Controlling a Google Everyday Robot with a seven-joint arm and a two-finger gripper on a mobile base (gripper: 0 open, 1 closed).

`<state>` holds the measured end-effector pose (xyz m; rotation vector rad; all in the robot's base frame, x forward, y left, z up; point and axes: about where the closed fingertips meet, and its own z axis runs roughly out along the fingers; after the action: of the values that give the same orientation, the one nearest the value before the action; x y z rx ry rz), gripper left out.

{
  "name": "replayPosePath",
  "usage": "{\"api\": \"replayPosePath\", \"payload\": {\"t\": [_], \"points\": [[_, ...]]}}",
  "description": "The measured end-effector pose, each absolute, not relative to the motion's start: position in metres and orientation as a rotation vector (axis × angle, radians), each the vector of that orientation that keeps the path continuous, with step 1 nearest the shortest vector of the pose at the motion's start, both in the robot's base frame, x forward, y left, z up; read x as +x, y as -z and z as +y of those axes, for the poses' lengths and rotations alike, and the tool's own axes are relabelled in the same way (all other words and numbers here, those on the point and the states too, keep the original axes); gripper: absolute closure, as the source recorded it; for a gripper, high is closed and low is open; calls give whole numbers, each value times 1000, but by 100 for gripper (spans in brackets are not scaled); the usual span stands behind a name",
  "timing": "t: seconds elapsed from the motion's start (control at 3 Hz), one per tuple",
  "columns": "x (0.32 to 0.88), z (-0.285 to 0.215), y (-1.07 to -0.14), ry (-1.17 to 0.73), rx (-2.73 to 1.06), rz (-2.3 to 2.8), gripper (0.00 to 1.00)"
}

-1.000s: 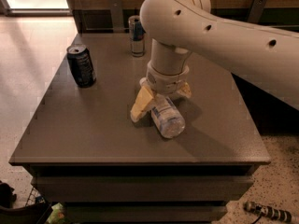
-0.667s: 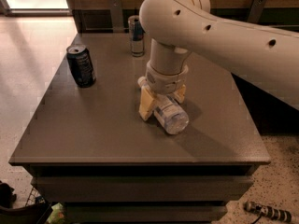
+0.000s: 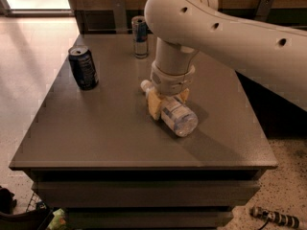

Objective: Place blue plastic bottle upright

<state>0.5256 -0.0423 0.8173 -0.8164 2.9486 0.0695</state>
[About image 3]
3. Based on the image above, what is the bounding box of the left metal wall bracket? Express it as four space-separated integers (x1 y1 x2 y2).
111 0 128 34

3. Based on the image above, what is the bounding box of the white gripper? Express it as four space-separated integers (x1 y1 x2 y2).
147 62 195 121

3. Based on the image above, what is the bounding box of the black bag on floor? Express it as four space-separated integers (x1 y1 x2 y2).
0 185 55 230

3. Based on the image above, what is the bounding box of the right metal wall bracket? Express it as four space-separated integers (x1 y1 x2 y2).
254 0 274 22

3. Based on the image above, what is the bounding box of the black white striped handle tool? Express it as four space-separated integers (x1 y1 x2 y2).
249 206 307 230

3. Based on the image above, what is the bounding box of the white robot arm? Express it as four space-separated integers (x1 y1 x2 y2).
144 0 307 110

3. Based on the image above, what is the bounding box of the clear blue-labelled plastic bottle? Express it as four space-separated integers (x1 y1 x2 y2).
140 80 199 137

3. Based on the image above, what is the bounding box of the green packet on floor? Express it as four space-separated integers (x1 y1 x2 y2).
46 209 72 230

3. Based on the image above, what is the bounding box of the metal wall bracket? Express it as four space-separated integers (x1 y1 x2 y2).
254 0 274 22
111 0 128 34

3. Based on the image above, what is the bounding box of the slim silver blue energy can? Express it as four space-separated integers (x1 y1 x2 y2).
131 16 148 58

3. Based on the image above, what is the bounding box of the grey drawer cabinet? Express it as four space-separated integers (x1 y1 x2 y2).
11 34 277 229

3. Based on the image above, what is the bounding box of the dark blue soda can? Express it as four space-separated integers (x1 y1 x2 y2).
68 45 99 90

